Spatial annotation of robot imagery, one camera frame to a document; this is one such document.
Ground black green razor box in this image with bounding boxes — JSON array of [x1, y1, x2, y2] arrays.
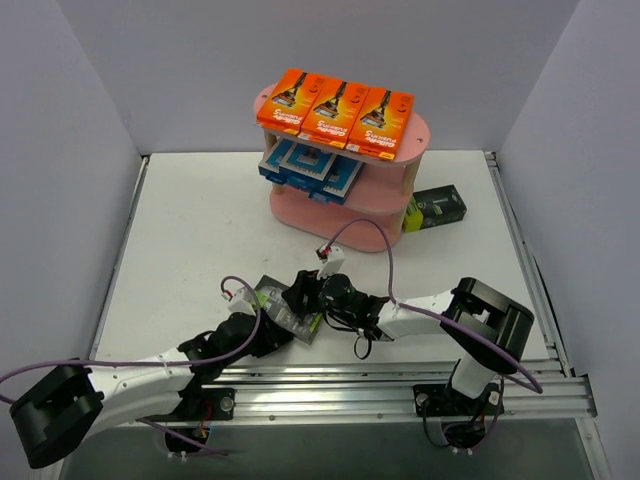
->
[[402, 184, 467, 233], [254, 275, 322, 345]]

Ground blue razor box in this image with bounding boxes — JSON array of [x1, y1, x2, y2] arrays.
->
[[279, 143, 336, 192], [258, 138, 295, 185], [308, 156, 364, 205]]

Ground small orange razor box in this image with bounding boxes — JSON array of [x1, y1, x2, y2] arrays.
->
[[345, 87, 414, 161]]

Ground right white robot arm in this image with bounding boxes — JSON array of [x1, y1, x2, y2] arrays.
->
[[282, 271, 534, 413]]

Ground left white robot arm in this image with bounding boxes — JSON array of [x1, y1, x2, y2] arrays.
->
[[9, 312, 294, 469]]

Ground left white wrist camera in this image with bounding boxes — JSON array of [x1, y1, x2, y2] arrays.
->
[[221, 287, 261, 316]]

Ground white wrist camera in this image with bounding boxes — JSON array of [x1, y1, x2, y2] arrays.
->
[[221, 287, 261, 316], [316, 244, 345, 280]]

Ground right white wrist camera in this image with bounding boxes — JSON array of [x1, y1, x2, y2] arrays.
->
[[316, 244, 345, 280]]

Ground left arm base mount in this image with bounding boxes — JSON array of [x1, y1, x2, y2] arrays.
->
[[147, 387, 236, 459]]

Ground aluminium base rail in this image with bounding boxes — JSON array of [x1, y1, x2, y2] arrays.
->
[[54, 359, 599, 429]]

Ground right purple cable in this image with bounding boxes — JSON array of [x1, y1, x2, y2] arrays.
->
[[322, 218, 545, 449]]

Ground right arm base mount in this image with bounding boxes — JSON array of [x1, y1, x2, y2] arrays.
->
[[412, 381, 505, 455]]

